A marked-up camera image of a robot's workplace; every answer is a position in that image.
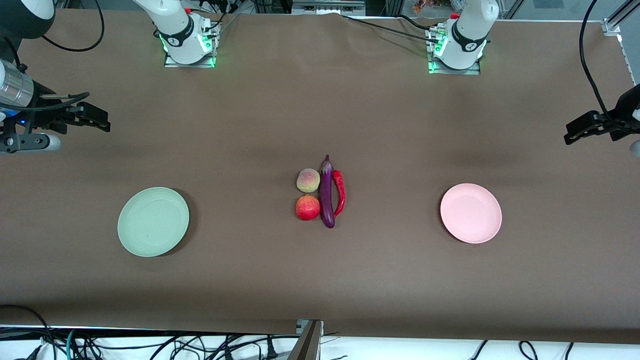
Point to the yellow-pink peach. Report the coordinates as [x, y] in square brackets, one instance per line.
[308, 181]

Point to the grey metal equipment box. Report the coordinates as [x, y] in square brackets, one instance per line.
[327, 7]

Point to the orange plastic toy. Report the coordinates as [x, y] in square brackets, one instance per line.
[422, 6]

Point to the aluminium frame profile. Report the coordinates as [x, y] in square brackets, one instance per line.
[611, 25]

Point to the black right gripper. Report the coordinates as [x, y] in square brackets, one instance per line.
[48, 114]

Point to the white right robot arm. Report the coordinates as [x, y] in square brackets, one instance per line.
[175, 30]

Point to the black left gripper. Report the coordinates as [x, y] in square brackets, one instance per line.
[616, 122]

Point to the light green plate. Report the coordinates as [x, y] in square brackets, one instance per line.
[152, 222]

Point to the purple eggplant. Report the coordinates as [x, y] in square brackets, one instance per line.
[326, 195]

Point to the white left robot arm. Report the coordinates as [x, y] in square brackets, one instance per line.
[465, 35]

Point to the table cover sheet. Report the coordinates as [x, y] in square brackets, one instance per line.
[320, 100]

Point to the pink plate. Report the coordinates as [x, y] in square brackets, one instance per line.
[470, 214]

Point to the silver post bracket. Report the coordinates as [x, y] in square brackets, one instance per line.
[299, 327]

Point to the red chili pepper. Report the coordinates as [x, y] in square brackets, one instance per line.
[340, 192]

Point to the metal camera post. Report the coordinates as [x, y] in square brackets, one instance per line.
[307, 345]

